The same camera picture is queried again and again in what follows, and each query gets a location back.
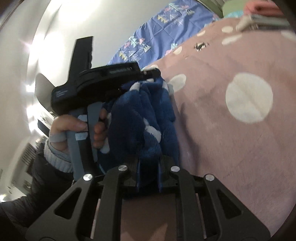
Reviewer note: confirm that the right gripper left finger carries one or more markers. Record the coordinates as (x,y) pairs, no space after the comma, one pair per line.
(89,210)

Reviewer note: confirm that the blue tree print sheet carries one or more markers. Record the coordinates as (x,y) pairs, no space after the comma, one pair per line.
(164,32)

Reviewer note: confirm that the green pillow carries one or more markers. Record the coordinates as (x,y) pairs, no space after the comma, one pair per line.
(233,6)

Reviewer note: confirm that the pink polka dot blanket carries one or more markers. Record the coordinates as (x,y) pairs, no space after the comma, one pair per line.
(234,93)

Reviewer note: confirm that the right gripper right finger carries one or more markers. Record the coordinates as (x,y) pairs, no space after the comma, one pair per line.
(206,209)

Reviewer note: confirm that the grey curtain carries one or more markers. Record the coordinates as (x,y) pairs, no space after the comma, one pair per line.
(213,5)

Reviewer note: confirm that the person left hand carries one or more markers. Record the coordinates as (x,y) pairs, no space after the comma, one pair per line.
(66,123)

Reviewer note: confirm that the dark sleeve left forearm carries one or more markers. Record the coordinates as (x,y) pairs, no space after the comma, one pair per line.
(52,174)

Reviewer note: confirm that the navy fleece garment white spots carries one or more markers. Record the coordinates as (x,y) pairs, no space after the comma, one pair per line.
(141,127)

